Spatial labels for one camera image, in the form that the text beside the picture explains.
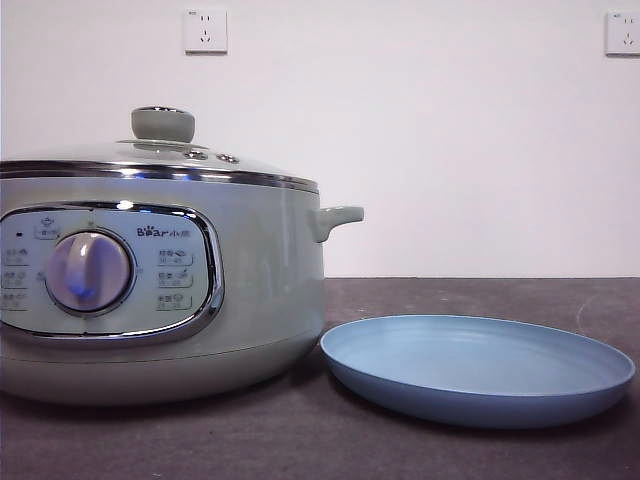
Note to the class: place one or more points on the white wall socket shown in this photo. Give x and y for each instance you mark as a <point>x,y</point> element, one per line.
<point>206,31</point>
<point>624,33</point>

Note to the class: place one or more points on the pale green electric steamer pot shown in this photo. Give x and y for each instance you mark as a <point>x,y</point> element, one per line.
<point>265,280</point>

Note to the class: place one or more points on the blue round plate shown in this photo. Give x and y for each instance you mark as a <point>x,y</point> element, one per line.
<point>475,360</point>

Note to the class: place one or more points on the glass lid with green knob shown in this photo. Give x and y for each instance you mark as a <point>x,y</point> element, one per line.
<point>162,125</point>

